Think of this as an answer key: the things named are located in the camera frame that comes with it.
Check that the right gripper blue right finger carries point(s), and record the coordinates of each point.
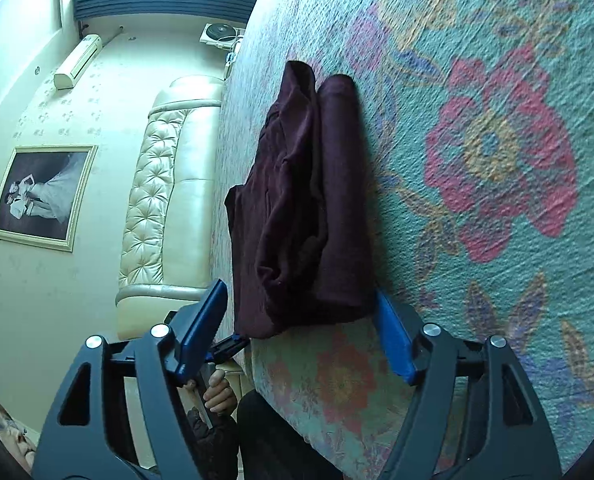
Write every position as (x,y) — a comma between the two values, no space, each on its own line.
(395,340)

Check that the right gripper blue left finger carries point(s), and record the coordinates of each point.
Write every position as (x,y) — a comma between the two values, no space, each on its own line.
(195,326)

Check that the dark maroon pants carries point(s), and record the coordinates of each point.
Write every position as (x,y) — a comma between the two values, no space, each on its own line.
(301,251)

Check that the person's left hand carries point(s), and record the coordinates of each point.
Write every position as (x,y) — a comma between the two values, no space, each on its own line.
(219,397)

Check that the cream tufted leather headboard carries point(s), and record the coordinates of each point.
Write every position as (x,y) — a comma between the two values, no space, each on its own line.
(165,259)

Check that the person's head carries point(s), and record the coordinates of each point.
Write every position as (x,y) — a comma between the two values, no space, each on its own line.
(15,439)

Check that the framed black and white photo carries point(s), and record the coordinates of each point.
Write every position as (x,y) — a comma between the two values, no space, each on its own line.
(41,194)

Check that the floral teal bedspread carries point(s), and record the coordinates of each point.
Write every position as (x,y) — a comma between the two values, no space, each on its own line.
(479,119)

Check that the white fan on nightstand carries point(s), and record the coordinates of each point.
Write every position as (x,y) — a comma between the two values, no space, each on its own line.
(221,36)

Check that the white wall air conditioner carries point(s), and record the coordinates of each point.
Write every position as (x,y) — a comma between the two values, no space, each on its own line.
(71,70)

